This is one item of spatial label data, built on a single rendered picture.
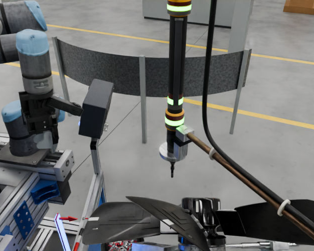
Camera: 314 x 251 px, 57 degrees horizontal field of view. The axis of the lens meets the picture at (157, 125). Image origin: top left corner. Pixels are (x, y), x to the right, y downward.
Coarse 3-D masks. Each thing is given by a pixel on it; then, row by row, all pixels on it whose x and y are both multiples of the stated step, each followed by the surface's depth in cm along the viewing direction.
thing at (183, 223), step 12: (144, 204) 62; (156, 204) 67; (168, 204) 73; (156, 216) 58; (168, 216) 62; (180, 216) 68; (180, 228) 60; (192, 228) 68; (192, 240) 56; (204, 240) 68
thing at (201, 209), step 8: (184, 200) 88; (192, 200) 85; (200, 200) 85; (208, 200) 85; (216, 200) 86; (184, 208) 87; (192, 208) 85; (200, 208) 84; (208, 208) 84; (216, 208) 85; (200, 216) 83; (208, 216) 83; (216, 216) 85; (208, 224) 83; (216, 224) 84; (208, 232) 84; (216, 232) 86; (184, 240) 83; (208, 240) 81; (216, 240) 81; (224, 240) 83
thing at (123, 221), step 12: (108, 204) 99; (120, 204) 97; (132, 204) 96; (96, 216) 93; (108, 216) 92; (120, 216) 91; (132, 216) 90; (144, 216) 90; (84, 228) 87; (108, 228) 87; (120, 228) 86; (132, 228) 86; (144, 228) 86; (156, 228) 86; (84, 240) 82; (96, 240) 82; (108, 240) 83; (120, 240) 83
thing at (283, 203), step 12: (216, 0) 45; (204, 72) 52; (204, 84) 53; (204, 96) 55; (204, 108) 56; (204, 120) 57; (216, 144) 57; (228, 156) 55; (240, 168) 53; (252, 180) 51; (288, 204) 46; (300, 216) 45; (312, 228) 43
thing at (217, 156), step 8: (192, 136) 63; (200, 144) 61; (208, 152) 59; (216, 152) 58; (216, 160) 58; (224, 160) 56; (232, 168) 55; (240, 176) 53; (248, 184) 52; (256, 192) 51; (264, 192) 50; (272, 200) 48; (288, 216) 46; (296, 224) 45; (304, 224) 44; (312, 232) 43
